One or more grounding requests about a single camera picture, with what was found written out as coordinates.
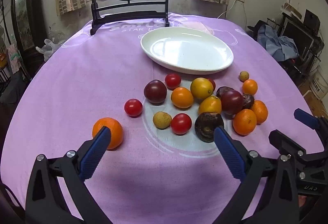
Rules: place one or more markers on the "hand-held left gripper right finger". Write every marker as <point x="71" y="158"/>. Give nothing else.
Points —
<point x="230" y="155"/>

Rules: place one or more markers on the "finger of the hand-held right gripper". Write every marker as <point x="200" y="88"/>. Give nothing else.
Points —
<point x="305" y="116"/>
<point x="284" y="140"/>

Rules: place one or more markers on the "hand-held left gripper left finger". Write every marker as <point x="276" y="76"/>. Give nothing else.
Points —
<point x="94" y="155"/>

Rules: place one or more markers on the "large orange mandarin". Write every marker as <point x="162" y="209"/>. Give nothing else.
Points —
<point x="115" y="134"/>

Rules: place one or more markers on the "large dark water chestnut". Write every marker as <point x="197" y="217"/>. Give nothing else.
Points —
<point x="205" y="126"/>

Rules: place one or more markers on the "dark purple plum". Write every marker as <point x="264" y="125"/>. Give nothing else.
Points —
<point x="232" y="102"/>
<point x="155" y="91"/>

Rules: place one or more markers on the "yellow-orange tomato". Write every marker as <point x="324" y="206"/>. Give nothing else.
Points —
<point x="210" y="105"/>

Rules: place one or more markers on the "red cherry tomato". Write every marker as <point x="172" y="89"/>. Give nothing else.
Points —
<point x="181" y="123"/>
<point x="133" y="107"/>
<point x="172" y="80"/>
<point x="212" y="83"/>

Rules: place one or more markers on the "small orange cherry tomato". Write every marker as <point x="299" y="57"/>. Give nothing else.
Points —
<point x="249" y="86"/>

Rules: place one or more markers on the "white oval plate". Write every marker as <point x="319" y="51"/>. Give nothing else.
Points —
<point x="187" y="50"/>

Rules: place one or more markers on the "person's right hand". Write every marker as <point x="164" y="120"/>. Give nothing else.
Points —
<point x="303" y="200"/>

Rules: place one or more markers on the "white storage box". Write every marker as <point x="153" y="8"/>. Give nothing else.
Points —
<point x="319" y="85"/>

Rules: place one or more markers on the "yellow tomato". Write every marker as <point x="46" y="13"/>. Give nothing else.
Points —
<point x="201" y="88"/>

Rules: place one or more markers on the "small tan longan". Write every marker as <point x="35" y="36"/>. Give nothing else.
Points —
<point x="244" y="75"/>

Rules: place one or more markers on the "blue cloth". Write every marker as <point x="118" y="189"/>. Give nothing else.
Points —
<point x="279" y="44"/>

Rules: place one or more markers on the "black monitor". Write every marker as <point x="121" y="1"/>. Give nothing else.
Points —
<point x="297" y="34"/>

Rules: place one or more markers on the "black speaker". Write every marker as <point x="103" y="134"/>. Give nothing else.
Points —
<point x="311" y="19"/>

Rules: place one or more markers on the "dark wooden cabinet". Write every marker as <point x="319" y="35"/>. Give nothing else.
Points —
<point x="28" y="21"/>

